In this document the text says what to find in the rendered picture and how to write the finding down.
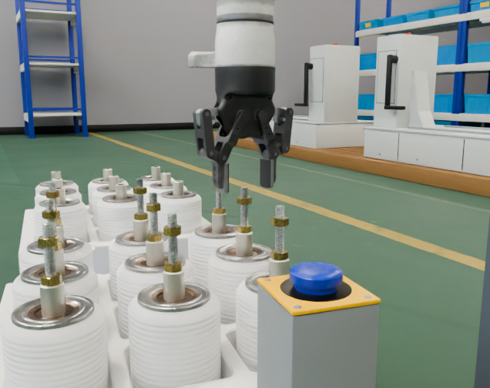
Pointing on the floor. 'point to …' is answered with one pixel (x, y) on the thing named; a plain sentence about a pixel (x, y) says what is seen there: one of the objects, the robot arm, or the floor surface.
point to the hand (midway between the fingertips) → (245, 179)
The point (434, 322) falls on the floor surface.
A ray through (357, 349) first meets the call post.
